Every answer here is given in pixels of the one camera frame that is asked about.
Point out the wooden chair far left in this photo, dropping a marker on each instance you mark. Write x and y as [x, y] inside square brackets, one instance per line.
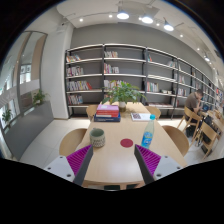
[91, 110]

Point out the pink top book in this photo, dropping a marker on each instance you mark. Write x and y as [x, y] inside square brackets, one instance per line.
[103, 107]

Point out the potted plant far left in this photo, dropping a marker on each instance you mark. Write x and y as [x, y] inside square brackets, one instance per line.
[6, 116]

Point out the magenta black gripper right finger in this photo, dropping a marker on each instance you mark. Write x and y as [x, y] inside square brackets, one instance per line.
[148, 162]

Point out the wooden chair near left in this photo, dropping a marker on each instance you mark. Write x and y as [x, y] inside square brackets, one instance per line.
[70, 142]

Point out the clear plastic water bottle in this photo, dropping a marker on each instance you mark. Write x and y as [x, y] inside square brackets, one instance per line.
[148, 132]

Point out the green patterned ceramic mug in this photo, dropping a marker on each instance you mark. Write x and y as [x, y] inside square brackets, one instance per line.
[97, 137]

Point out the dark red round coaster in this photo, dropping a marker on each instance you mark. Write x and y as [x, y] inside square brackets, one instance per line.
[126, 143]

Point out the potted plant by window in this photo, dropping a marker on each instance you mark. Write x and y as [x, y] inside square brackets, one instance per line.
[39, 97]

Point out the wooden chair far right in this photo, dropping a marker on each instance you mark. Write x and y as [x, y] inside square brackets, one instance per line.
[154, 110]

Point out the green potted plant on table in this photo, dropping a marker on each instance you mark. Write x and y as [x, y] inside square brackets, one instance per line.
[122, 94]

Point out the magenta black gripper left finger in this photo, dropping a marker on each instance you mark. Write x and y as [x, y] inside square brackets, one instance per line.
[79, 162]

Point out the dark blue bottom book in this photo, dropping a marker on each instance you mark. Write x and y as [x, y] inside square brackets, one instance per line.
[106, 119]

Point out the large grey bookshelf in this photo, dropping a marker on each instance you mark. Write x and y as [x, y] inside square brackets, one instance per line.
[164, 80]

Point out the wooden slat chair under man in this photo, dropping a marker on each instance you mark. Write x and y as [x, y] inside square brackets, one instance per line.
[191, 118]

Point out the wooden chair near right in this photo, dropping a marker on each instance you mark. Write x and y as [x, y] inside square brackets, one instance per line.
[178, 137]

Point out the seated man in brown shirt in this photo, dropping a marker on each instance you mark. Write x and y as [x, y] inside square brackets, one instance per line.
[193, 101]

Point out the open white magazine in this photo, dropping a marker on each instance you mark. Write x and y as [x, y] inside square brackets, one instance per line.
[140, 116]

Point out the wooden slat chair front right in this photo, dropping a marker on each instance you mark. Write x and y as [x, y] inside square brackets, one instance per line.
[209, 135]

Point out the red middle book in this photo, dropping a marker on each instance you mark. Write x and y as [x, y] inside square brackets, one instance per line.
[107, 113]

